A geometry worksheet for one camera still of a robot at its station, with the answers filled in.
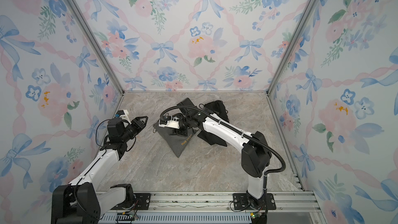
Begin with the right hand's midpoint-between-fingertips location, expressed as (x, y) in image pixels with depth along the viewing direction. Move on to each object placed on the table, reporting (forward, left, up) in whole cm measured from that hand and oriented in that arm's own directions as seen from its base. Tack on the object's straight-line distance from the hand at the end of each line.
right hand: (167, 124), depth 82 cm
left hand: (+4, +12, +1) cm, 12 cm away
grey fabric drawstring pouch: (-5, -4, -12) cm, 13 cm away
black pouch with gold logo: (-1, -24, -13) cm, 27 cm away
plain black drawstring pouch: (+20, -28, -9) cm, 36 cm away
